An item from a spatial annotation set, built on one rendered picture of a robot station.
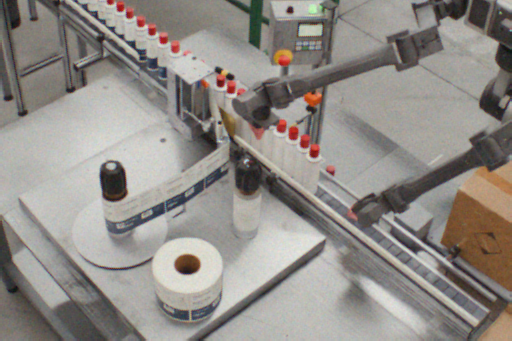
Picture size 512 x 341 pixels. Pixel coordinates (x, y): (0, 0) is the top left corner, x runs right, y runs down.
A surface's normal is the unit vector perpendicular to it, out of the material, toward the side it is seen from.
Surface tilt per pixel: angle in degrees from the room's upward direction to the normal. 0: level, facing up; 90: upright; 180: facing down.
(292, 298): 0
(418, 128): 0
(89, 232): 0
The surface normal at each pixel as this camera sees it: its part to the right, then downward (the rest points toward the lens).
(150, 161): 0.08, -0.76
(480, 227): -0.68, 0.43
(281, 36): 0.18, 0.65
